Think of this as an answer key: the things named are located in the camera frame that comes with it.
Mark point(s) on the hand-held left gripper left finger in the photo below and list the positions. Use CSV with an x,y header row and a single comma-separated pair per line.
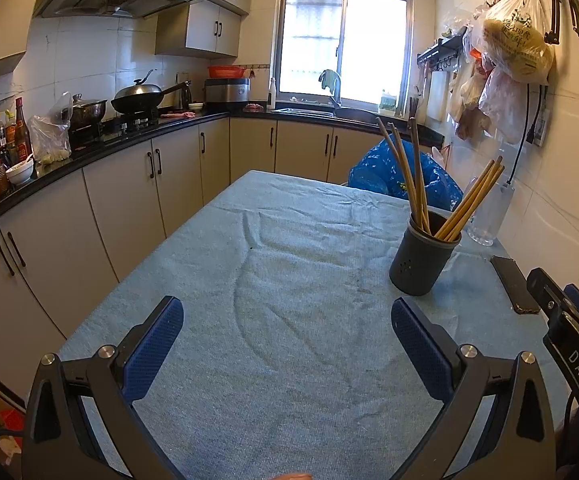
x,y
154,345

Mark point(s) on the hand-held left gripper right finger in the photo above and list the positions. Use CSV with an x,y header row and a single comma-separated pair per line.
x,y
419,347

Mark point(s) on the dark grey chopstick holder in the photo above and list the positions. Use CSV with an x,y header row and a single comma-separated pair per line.
x,y
419,265

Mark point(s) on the bunch of wooden chopsticks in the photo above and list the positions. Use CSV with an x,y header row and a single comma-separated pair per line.
x,y
417,185

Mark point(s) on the person's left hand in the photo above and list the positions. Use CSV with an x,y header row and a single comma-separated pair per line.
x,y
294,476

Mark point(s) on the black smartphone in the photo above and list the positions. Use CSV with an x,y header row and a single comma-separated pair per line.
x,y
517,285

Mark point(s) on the light blue table cloth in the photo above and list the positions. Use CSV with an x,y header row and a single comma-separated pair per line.
x,y
279,335

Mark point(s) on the clear glass pitcher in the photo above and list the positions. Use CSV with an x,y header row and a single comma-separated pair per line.
x,y
489,215

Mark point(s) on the beige lower cabinets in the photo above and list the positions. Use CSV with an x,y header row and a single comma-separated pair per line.
x,y
119,200

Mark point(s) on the blue plastic bag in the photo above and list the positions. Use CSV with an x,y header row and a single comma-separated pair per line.
x,y
384,170

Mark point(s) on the black kitchen countertop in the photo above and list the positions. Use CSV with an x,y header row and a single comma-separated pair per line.
x,y
94,146

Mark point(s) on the white hanging plastic bag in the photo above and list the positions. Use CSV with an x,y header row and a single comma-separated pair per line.
x,y
504,105

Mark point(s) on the white bowl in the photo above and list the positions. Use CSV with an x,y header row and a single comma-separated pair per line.
x,y
19,172

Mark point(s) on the black gas stove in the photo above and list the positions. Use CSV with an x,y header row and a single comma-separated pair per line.
x,y
114,127

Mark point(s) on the clear hanging bag brown contents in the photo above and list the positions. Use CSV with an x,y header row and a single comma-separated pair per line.
x,y
467,105

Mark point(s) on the clear plastic bag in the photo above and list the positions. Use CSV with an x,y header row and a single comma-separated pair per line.
x,y
49,135

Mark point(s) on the dark chopsticks in counter holder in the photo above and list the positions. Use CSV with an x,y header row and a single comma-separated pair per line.
x,y
413,107

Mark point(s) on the steel pot with lid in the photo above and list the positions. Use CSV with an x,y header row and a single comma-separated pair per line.
x,y
86,110

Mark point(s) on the green dish soap bottle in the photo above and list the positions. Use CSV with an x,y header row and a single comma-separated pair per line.
x,y
387,104

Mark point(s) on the steel wok with lid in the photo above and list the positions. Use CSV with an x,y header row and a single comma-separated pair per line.
x,y
139,97

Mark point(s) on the dark electric kettle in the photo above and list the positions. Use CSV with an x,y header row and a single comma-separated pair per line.
x,y
185,95

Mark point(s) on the white cutting board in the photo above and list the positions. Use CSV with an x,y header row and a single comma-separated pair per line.
x,y
437,95

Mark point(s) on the row of sauce bottles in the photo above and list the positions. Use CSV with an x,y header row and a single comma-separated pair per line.
x,y
11,135

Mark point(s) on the kitchen sink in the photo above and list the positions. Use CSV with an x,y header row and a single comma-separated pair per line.
x,y
319,112

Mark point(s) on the silver rice cooker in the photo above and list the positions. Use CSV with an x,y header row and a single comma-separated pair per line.
x,y
227,92

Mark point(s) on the kitchen faucet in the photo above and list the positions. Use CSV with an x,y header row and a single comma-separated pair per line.
x,y
337,92

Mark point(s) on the yellowish hanging plastic bag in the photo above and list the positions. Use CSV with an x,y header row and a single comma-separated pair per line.
x,y
517,45

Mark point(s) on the white bottle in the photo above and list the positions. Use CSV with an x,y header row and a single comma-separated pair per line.
x,y
272,95

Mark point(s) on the green cloth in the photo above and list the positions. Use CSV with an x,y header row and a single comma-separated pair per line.
x,y
328,80

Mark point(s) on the red plastic basin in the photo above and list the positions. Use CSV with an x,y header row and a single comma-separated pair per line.
x,y
227,71

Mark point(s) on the kitchen window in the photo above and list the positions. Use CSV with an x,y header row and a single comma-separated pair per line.
x,y
344,40

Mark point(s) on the wall socket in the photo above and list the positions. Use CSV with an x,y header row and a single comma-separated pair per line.
x,y
541,127

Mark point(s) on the black wall shelf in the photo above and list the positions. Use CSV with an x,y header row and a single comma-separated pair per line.
x,y
439,52

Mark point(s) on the small beige wall cabinet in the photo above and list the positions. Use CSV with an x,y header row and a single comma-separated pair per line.
x,y
204,30

